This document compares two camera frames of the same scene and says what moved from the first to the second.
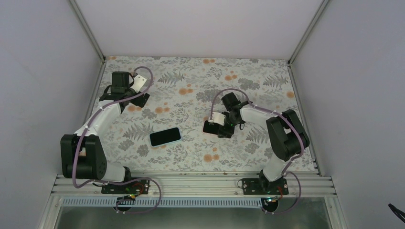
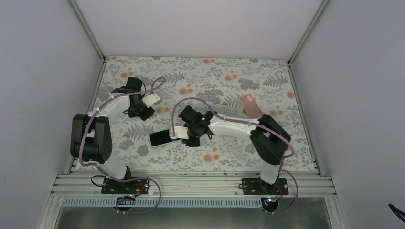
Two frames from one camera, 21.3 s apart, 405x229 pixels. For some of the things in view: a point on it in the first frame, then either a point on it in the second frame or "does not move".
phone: [165, 136] does not move
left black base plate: [135, 187] does not move
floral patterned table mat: [165, 133] does not move
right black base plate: [262, 186] does not move
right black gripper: [225, 132] to [195, 143]
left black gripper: [137, 101] to [144, 116]
